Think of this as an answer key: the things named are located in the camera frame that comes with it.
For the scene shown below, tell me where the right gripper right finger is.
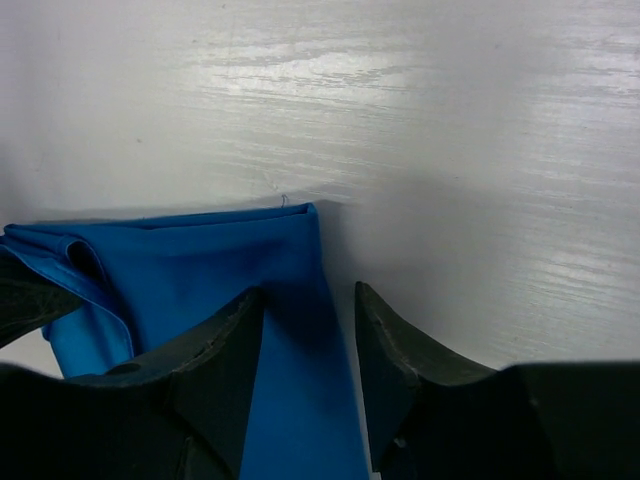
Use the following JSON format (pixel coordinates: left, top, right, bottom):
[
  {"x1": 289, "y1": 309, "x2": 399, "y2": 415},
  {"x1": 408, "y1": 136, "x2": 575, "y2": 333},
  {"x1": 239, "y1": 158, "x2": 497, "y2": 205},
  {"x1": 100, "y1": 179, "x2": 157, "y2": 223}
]
[{"x1": 354, "y1": 282, "x2": 639, "y2": 479}]

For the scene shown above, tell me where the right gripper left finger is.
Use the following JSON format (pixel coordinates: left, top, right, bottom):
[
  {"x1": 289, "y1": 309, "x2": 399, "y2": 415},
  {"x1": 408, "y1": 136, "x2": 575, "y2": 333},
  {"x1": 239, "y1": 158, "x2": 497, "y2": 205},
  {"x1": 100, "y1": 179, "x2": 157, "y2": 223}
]
[{"x1": 1, "y1": 288, "x2": 265, "y2": 479}]

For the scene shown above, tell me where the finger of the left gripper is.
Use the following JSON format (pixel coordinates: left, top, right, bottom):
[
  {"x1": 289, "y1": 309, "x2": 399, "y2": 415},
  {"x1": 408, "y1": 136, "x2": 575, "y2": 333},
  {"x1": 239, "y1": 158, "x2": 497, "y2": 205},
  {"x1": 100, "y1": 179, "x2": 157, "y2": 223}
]
[{"x1": 0, "y1": 253, "x2": 83, "y2": 347}]

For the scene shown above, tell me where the blue cloth napkin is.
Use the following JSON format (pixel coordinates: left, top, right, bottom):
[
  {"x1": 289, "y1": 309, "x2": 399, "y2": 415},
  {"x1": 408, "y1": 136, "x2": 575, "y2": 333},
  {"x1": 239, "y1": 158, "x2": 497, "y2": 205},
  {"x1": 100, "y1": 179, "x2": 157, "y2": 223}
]
[{"x1": 1, "y1": 204, "x2": 369, "y2": 479}]

